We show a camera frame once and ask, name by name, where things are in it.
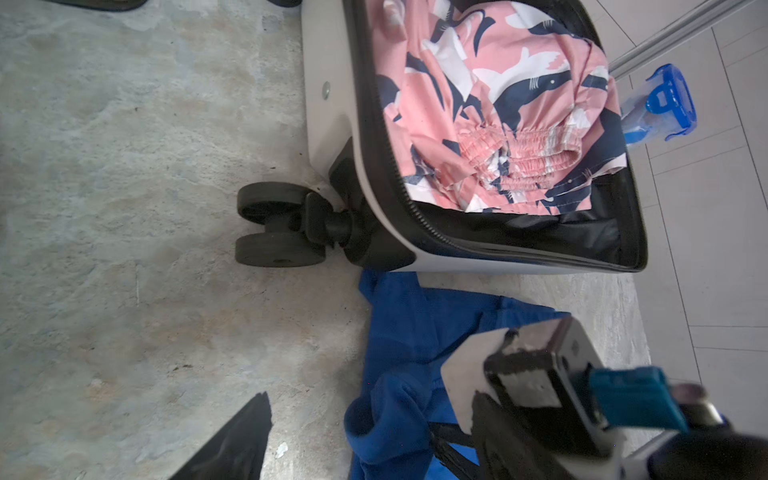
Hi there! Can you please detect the pink navy shark garment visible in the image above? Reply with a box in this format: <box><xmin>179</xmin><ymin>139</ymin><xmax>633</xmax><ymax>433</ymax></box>
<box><xmin>366</xmin><ymin>1</ymin><xmax>627</xmax><ymax>216</ymax></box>

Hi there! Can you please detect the blue garment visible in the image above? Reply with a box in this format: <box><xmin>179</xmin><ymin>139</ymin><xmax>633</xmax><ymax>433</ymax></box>
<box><xmin>344</xmin><ymin>270</ymin><xmax>564</xmax><ymax>479</ymax></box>

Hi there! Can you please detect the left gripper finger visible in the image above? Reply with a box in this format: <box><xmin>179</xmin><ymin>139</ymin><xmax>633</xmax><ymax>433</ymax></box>
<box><xmin>170</xmin><ymin>392</ymin><xmax>273</xmax><ymax>480</ymax></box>

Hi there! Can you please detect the clear toiletry pouch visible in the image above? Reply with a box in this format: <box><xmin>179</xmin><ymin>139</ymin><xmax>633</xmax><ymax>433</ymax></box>
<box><xmin>48</xmin><ymin>0</ymin><xmax>147</xmax><ymax>12</ymax></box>

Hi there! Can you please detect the clear bottle blue lid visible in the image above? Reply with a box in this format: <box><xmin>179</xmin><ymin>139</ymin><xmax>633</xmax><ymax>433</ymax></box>
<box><xmin>621</xmin><ymin>63</ymin><xmax>698</xmax><ymax>146</ymax></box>

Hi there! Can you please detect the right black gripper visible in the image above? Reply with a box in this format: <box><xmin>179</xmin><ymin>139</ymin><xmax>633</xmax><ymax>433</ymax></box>
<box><xmin>440</xmin><ymin>317</ymin><xmax>690</xmax><ymax>479</ymax></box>

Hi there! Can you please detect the right aluminium corner post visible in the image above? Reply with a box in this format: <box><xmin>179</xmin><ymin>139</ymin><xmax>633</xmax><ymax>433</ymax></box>
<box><xmin>610</xmin><ymin>0</ymin><xmax>751</xmax><ymax>71</ymax></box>

